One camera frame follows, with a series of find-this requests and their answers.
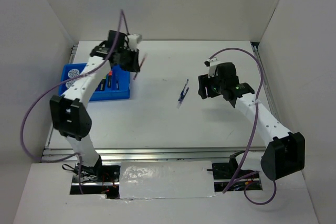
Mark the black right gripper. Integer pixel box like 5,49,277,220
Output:
197,72,226,99

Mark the red gel pen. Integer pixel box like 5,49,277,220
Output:
133,53,148,81

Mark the orange cap black highlighter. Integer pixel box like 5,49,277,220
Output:
107,70,113,88

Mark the yellow cap black highlighter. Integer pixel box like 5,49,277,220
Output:
97,76,107,91

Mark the blue grip ballpoint pen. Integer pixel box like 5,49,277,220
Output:
178,79,189,102

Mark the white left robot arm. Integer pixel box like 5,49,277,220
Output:
49,30,142,182

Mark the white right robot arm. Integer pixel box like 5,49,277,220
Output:
198,59,305,181

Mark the blue plastic divided bin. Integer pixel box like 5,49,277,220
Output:
60,63,130,102

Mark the white foil cover plate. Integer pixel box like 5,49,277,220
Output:
119,161,215,199

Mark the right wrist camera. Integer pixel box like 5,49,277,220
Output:
204,57,222,78

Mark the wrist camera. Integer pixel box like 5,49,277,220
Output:
204,57,222,78
127,34,142,51

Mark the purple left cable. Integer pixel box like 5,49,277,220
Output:
19,9,129,163

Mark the purple cable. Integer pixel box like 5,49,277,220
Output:
19,9,129,163
209,48,278,206

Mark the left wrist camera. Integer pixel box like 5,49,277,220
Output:
127,34,142,51

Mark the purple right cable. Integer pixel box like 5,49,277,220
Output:
209,48,278,206

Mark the aluminium rail frame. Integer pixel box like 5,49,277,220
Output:
44,41,266,161

